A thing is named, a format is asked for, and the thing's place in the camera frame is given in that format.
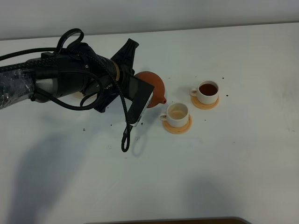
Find brown clay teapot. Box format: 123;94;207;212
136;71;167;108

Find black braided left cable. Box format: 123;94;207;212
0;28;131;153

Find white teacup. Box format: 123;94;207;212
159;103;189;128
189;80;219;105

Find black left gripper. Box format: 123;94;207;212
67;38;139;112

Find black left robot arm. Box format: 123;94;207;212
0;37;144;112

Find orange coaster near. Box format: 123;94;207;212
162;115;192;134

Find white teacup near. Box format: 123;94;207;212
159;103;189;128

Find orange coaster far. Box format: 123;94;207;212
191;96;220;110

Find white teacup far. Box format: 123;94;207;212
189;80;219;105

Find beige round teapot coaster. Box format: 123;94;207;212
69;91;85;99

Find orange coaster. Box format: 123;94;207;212
191;96;220;110
162;115;192;134

